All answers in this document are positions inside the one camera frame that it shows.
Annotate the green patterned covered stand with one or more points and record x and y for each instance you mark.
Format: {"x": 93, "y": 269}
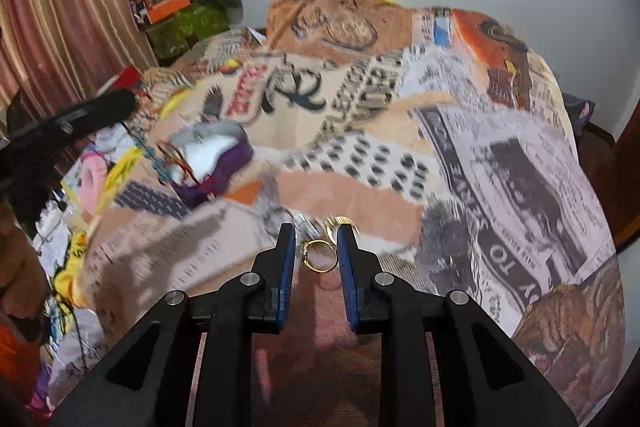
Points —
{"x": 177, "y": 33}

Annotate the striped red curtain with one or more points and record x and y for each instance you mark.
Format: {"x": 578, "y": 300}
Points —
{"x": 59, "y": 52}

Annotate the newspaper print patchwork blanket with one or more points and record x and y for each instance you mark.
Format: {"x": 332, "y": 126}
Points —
{"x": 444, "y": 142}

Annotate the orange cloth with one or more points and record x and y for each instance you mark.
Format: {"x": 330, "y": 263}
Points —
{"x": 19, "y": 364}

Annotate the scattered paper booklets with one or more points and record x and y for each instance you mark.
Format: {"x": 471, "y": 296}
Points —
{"x": 75, "y": 340}

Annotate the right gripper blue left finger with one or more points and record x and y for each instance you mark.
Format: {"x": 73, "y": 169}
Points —
{"x": 269, "y": 302}

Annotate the pink plush item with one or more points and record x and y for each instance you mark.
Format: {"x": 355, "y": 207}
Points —
{"x": 91, "y": 180}

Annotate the orange shoe box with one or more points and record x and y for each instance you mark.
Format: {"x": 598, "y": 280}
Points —
{"x": 160, "y": 10}

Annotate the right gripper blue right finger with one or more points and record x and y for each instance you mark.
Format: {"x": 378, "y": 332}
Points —
{"x": 364, "y": 310}

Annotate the brown wooden door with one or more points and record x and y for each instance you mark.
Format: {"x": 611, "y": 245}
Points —
{"x": 612, "y": 167}

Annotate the purple heart-shaped jewelry tin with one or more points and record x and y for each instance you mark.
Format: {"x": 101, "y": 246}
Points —
{"x": 202, "y": 159}

